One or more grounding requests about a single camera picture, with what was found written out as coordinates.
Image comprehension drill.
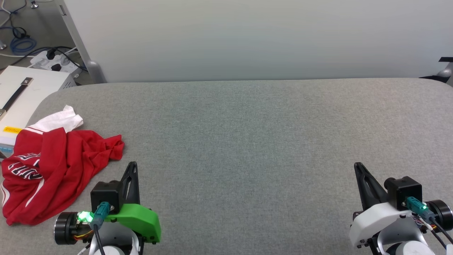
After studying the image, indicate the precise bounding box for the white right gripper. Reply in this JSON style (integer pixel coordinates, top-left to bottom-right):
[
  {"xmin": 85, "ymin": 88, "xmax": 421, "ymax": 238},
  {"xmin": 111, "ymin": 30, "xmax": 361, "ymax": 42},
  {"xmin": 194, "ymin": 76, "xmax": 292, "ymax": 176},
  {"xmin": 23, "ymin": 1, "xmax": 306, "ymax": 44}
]
[{"xmin": 349, "ymin": 162, "xmax": 425, "ymax": 249}]

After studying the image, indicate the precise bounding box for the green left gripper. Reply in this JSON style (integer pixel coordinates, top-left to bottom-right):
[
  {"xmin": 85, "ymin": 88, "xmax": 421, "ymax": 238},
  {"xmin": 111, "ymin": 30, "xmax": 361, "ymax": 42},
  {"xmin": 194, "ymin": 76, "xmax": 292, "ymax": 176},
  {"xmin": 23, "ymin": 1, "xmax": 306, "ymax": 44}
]
[{"xmin": 104, "ymin": 162, "xmax": 162, "ymax": 245}]

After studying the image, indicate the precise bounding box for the red and white t-shirt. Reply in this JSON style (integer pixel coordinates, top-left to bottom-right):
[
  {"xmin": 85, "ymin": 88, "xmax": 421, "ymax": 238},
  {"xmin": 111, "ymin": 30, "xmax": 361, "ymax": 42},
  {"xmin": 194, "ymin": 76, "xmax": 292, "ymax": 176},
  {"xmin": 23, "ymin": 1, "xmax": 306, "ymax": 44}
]
[{"xmin": 1, "ymin": 105, "xmax": 125, "ymax": 226}]

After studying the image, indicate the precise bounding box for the grey fabric sofa cushion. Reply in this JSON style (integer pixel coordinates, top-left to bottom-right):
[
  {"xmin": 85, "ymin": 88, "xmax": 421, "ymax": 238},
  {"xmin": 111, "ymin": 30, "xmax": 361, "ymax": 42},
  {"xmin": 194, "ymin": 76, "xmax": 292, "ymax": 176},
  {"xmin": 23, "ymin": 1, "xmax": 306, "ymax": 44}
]
[{"xmin": 0, "ymin": 77, "xmax": 453, "ymax": 255}]

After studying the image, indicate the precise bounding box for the black chair base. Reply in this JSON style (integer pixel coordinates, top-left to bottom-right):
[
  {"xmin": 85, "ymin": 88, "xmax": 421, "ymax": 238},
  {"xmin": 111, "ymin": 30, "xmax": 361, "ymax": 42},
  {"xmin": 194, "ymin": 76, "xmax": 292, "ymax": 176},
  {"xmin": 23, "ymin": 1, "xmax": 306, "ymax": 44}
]
[{"xmin": 419, "ymin": 57, "xmax": 453, "ymax": 85}]

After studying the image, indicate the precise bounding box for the white equipment box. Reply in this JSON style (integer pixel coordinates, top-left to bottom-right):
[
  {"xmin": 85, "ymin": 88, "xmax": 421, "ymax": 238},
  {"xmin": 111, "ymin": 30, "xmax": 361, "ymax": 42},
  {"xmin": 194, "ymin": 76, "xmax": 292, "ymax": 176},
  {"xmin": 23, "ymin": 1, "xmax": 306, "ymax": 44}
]
[{"xmin": 0, "ymin": 66, "xmax": 77, "ymax": 158}]

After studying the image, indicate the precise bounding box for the white power strip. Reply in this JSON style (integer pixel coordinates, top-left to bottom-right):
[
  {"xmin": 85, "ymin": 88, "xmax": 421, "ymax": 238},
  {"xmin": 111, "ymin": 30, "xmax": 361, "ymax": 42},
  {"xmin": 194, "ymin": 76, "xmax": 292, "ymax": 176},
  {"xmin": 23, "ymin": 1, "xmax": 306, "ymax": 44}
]
[{"xmin": 30, "ymin": 49, "xmax": 82, "ymax": 75}]

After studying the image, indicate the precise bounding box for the teal plug left camera cable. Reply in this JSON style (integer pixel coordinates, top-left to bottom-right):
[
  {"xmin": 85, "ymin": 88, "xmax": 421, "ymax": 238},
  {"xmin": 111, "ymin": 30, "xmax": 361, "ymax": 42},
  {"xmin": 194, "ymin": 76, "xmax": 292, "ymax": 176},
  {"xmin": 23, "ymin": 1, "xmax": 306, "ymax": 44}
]
[{"xmin": 90, "ymin": 202, "xmax": 111, "ymax": 255}]

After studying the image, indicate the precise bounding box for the teal plug camera cable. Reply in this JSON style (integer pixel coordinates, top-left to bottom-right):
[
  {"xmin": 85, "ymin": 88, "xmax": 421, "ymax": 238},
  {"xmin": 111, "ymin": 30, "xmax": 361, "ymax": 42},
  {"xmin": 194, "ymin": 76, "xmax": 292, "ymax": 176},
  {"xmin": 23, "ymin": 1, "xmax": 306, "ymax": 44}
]
[
  {"xmin": 90, "ymin": 202, "xmax": 111, "ymax": 255},
  {"xmin": 405, "ymin": 196, "xmax": 453, "ymax": 248}
]

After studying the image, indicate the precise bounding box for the teal plug right camera cable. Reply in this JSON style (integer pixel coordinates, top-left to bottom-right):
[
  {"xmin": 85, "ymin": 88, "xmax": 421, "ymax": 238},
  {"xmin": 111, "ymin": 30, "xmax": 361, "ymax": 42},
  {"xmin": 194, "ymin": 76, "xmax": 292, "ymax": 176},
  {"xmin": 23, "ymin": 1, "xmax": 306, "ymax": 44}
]
[{"xmin": 405, "ymin": 196, "xmax": 453, "ymax": 248}]

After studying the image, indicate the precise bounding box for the black strap handle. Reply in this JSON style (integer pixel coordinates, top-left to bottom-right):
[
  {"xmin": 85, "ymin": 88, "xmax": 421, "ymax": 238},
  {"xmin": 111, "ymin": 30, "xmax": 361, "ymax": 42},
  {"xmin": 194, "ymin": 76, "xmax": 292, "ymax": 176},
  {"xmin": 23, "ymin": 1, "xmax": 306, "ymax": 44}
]
[{"xmin": 0, "ymin": 77, "xmax": 34, "ymax": 118}]

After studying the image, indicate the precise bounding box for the black power cable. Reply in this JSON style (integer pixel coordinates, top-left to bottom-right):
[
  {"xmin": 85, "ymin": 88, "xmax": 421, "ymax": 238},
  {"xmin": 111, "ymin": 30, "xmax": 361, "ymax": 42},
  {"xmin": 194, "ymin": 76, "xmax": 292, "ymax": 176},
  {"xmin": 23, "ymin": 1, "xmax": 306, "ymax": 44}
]
[{"xmin": 0, "ymin": 46, "xmax": 88, "ymax": 72}]

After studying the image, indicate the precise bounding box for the grey metal partition post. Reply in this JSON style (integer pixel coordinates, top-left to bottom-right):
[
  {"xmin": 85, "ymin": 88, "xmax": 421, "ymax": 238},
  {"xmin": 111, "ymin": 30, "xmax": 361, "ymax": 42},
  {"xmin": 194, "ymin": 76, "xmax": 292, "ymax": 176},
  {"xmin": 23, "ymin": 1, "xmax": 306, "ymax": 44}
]
[{"xmin": 57, "ymin": 0, "xmax": 107, "ymax": 84}]

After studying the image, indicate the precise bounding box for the blue coiled cable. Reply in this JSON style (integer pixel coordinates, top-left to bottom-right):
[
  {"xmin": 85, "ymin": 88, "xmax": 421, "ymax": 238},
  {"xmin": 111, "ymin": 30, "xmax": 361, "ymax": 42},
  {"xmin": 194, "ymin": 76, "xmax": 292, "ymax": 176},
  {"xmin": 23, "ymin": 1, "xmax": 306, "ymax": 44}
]
[{"xmin": 10, "ymin": 35, "xmax": 37, "ymax": 55}]

